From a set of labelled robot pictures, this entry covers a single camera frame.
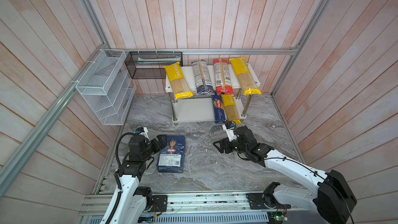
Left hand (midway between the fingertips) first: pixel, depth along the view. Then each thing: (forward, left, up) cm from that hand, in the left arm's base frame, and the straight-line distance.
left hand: (161, 142), depth 80 cm
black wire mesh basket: (+52, +13, +12) cm, 55 cm away
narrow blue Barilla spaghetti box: (+19, -33, -4) cm, 38 cm away
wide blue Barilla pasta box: (-5, -5, -6) cm, 10 cm away
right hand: (+1, -30, -2) cm, 30 cm away
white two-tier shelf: (+29, -20, -7) cm, 36 cm away
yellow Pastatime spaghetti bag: (+26, -42, -5) cm, 49 cm away
